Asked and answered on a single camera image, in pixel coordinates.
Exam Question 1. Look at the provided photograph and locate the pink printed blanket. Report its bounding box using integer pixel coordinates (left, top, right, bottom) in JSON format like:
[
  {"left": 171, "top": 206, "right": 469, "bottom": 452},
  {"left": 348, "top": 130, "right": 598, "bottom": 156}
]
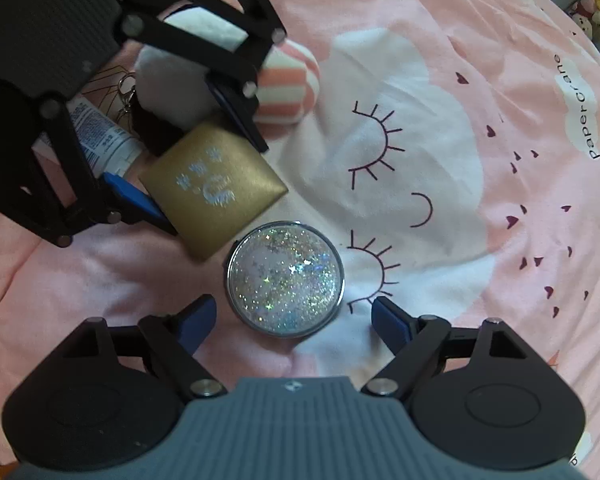
[{"left": 0, "top": 0, "right": 600, "bottom": 480}]

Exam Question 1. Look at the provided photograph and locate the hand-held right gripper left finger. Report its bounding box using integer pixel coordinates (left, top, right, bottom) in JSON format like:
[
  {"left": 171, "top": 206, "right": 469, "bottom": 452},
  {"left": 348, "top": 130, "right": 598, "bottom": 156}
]
[{"left": 62, "top": 294, "right": 228, "bottom": 401}]

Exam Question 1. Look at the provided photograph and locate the round glitter mirror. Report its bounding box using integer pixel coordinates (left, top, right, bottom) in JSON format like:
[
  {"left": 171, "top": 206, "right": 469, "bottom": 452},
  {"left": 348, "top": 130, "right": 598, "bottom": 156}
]
[{"left": 225, "top": 221, "right": 345, "bottom": 335}]

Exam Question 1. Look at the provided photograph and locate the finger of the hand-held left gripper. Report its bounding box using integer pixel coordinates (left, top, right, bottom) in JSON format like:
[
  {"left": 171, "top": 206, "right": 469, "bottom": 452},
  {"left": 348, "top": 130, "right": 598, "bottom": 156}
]
[
  {"left": 0, "top": 100, "right": 178, "bottom": 247},
  {"left": 122, "top": 0, "right": 287, "bottom": 155}
]

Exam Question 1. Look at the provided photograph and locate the silver keyring clasp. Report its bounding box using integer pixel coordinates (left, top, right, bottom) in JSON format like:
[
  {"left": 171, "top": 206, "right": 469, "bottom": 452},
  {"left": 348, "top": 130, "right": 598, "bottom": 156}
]
[{"left": 116, "top": 74, "right": 140, "bottom": 117}]

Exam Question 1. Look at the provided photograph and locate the white plush toy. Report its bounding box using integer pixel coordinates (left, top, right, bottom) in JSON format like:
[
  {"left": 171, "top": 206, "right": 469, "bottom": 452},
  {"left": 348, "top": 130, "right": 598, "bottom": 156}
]
[{"left": 132, "top": 4, "right": 321, "bottom": 157}]

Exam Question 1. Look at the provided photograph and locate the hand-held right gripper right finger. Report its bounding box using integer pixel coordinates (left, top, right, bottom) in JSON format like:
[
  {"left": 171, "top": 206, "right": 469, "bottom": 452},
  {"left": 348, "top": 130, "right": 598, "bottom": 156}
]
[{"left": 361, "top": 296, "right": 528, "bottom": 401}]

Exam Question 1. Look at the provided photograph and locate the white cream tube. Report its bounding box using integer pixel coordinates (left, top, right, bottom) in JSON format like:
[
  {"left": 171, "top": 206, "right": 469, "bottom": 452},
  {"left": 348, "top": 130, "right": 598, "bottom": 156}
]
[{"left": 65, "top": 96, "right": 146, "bottom": 180}]

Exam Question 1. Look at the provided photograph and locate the gold square box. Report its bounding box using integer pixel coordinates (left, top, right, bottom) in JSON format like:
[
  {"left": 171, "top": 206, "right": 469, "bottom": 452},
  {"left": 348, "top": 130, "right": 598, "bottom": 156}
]
[{"left": 139, "top": 120, "right": 289, "bottom": 261}]

